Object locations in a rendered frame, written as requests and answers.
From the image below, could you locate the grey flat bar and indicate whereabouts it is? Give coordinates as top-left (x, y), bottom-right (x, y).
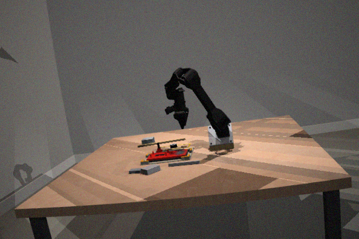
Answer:
top-left (168, 160), bottom-right (200, 167)

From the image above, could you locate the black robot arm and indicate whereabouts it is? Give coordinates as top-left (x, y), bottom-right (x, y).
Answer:
top-left (164, 68), bottom-right (231, 138)

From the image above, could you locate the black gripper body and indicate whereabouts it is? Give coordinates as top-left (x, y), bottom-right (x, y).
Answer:
top-left (173, 100), bottom-right (189, 118)

